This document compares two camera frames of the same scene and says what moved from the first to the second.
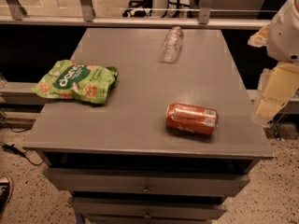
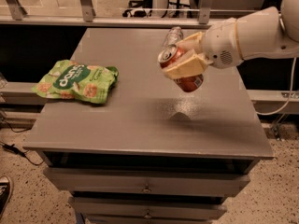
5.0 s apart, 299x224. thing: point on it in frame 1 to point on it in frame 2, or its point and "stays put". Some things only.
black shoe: x=5 y=193 stays put
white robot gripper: x=284 y=35 to x=220 y=45
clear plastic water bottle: x=172 y=45 stays put
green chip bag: x=64 y=79 stays put
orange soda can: x=192 y=119 to x=170 y=54
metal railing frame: x=12 y=12 stays put
